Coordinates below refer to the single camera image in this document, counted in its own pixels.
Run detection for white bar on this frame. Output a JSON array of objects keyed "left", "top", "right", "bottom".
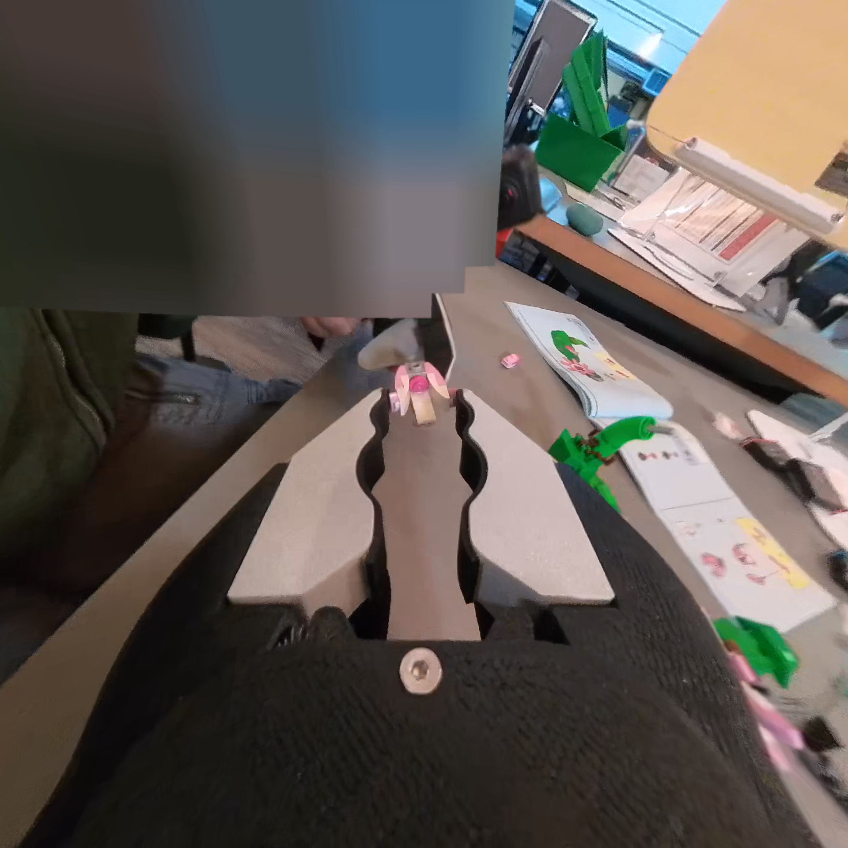
[{"left": 674, "top": 137, "right": 848, "bottom": 234}]

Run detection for open instruction booklet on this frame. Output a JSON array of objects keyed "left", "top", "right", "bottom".
[{"left": 616, "top": 423, "right": 839, "bottom": 636}]

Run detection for white and black device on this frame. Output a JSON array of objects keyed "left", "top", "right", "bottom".
[{"left": 741, "top": 409, "right": 848, "bottom": 531}]

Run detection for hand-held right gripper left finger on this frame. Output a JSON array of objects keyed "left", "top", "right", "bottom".
[{"left": 228, "top": 390, "right": 389, "bottom": 613}]

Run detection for black camera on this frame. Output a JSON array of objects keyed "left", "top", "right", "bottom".
[{"left": 497, "top": 147, "right": 545, "bottom": 231}]

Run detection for person's left hand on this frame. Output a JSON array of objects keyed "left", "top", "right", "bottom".
[{"left": 301, "top": 317, "right": 372, "bottom": 339}]

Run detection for dark blue bag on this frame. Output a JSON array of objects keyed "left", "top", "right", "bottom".
[{"left": 778, "top": 250, "right": 848, "bottom": 332}]

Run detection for yellow board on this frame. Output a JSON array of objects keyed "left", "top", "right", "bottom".
[{"left": 648, "top": 0, "right": 848, "bottom": 220}]

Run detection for person's legs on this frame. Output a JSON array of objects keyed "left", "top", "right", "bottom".
[{"left": 99, "top": 351, "right": 302, "bottom": 504}]

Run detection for wooden desk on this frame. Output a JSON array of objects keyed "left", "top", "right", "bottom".
[{"left": 513, "top": 213, "right": 848, "bottom": 406}]

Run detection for black computer monitor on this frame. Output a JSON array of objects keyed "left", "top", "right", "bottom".
[{"left": 505, "top": 0, "right": 598, "bottom": 145}]

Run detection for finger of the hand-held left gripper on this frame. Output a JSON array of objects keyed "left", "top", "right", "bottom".
[
  {"left": 431, "top": 293, "right": 459, "bottom": 386},
  {"left": 358, "top": 320, "right": 425, "bottom": 371}
]

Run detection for person's green jacket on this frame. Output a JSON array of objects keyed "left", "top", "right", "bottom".
[{"left": 0, "top": 308, "right": 143, "bottom": 591}]

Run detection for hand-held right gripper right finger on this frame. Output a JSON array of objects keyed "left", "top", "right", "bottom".
[{"left": 456, "top": 390, "right": 615, "bottom": 612}]

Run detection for closed instruction booklet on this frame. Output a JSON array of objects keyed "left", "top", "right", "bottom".
[{"left": 504, "top": 301, "right": 675, "bottom": 420}]

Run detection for small pink lego flower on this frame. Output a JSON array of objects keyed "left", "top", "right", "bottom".
[{"left": 389, "top": 360, "right": 453, "bottom": 428}]

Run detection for stack of plastic document sleeves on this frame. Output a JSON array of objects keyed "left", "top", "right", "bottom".
[{"left": 608, "top": 155, "right": 806, "bottom": 295}]

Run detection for large pink lego flower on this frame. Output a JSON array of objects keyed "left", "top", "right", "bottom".
[{"left": 725, "top": 652, "right": 822, "bottom": 783}]

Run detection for green file holder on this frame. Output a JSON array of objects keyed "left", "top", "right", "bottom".
[{"left": 534, "top": 30, "right": 632, "bottom": 194}]

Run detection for green lego plant build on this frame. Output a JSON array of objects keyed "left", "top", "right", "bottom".
[{"left": 547, "top": 415, "right": 801, "bottom": 690}]

